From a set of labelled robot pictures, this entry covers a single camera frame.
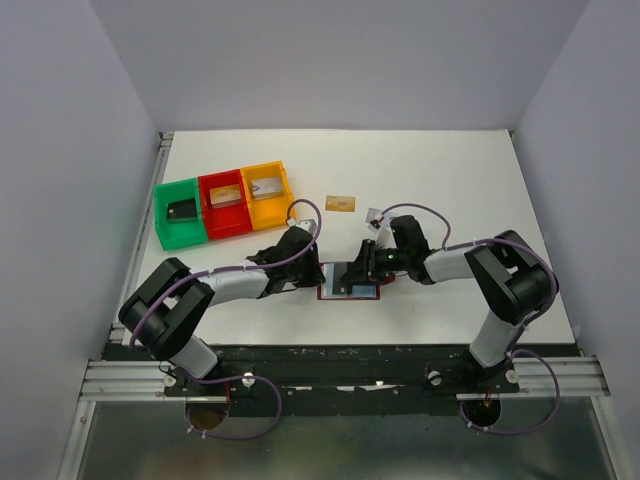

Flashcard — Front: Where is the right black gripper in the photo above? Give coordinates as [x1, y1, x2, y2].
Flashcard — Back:
[340, 238, 410, 285]

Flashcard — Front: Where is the red leather card holder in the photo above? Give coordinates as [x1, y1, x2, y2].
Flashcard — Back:
[317, 262, 397, 301]

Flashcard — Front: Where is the silver VIP card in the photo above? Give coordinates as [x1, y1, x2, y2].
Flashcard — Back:
[365, 208, 384, 228]

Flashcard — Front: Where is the gold VIP card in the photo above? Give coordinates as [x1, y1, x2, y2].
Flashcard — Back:
[325, 195, 356, 212]

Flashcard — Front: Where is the dark grey card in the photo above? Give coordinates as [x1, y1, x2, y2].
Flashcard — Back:
[326, 262, 349, 297]

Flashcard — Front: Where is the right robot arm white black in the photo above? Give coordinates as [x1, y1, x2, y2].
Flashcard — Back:
[339, 215, 559, 392]

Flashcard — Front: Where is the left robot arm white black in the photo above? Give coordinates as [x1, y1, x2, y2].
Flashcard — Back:
[118, 219, 325, 395]

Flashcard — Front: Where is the silver card in yellow bin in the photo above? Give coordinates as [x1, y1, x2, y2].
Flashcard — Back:
[251, 177, 284, 200]

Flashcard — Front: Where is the gold card in red bin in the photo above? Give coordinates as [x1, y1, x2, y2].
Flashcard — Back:
[209, 184, 242, 209]

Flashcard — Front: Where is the black card in green bin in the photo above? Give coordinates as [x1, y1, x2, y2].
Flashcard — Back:
[166, 198, 198, 223]

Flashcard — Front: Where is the yellow plastic bin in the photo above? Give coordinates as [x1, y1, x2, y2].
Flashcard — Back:
[240, 161, 294, 231]

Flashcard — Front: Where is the red plastic bin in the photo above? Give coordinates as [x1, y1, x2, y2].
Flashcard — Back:
[197, 169, 253, 241]

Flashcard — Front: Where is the green plastic bin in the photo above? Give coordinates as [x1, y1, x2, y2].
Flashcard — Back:
[153, 177, 208, 251]

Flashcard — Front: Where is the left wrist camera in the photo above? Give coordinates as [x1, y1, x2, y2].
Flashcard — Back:
[286, 217, 318, 236]

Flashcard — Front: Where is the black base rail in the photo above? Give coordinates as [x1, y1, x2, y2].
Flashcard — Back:
[164, 345, 519, 417]

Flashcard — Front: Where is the aluminium frame rail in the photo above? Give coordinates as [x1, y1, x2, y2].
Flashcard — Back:
[79, 132, 174, 403]

